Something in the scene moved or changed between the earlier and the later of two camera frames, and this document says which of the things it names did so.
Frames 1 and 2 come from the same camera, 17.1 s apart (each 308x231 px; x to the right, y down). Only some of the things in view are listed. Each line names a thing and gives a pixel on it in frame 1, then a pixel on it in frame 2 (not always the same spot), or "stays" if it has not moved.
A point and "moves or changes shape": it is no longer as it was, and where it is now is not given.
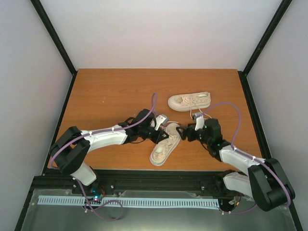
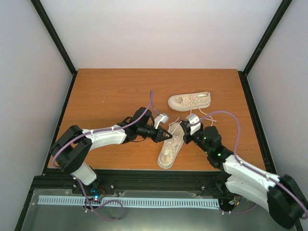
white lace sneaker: x=164 y=148 moves or changes shape
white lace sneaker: x=186 y=102 stays
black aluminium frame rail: x=160 y=180 stays
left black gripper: x=158 y=138 stays
